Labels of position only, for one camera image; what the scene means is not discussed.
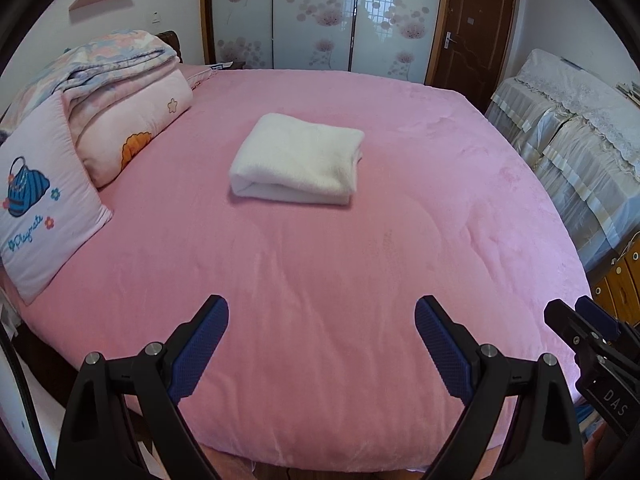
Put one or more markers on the wooden drawer cabinet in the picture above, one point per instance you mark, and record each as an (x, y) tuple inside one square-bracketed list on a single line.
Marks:
[(617, 285)]

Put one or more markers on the pale pink printed pillow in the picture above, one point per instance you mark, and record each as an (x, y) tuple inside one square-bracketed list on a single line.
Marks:
[(45, 210)]

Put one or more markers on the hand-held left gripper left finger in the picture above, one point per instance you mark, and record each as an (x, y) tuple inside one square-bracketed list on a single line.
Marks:
[(200, 350)]

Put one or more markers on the dark wooden headboard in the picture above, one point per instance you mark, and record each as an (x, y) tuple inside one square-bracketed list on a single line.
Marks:
[(172, 45)]

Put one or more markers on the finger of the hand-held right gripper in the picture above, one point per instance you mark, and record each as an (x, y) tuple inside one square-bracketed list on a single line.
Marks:
[(570, 322), (600, 317)]

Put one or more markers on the folded floral blanket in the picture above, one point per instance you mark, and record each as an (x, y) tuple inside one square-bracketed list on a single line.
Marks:
[(110, 65)]

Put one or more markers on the pink frilled pillow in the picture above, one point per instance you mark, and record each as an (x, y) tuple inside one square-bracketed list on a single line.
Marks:
[(200, 75)]

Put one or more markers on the brown wooden door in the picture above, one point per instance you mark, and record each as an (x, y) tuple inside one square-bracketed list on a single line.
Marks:
[(475, 35)]

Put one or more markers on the lace covered furniture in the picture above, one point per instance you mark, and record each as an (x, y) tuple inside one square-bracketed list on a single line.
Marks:
[(565, 140)]

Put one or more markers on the stack of books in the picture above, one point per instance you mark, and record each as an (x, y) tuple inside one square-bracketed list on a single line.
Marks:
[(630, 89)]

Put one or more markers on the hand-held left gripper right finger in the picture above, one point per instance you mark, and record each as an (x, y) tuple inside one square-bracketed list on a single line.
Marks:
[(442, 350)]

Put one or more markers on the floral sliding wardrobe doors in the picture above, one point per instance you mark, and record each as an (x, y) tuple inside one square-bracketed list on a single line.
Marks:
[(320, 10)]

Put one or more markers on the pink bed blanket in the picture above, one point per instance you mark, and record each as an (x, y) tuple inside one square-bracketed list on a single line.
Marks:
[(325, 270)]

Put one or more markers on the white fluffy cardigan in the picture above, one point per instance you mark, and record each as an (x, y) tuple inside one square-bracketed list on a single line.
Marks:
[(300, 160)]

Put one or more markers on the pink pillow orange flower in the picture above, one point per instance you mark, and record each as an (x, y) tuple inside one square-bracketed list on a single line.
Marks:
[(135, 125)]

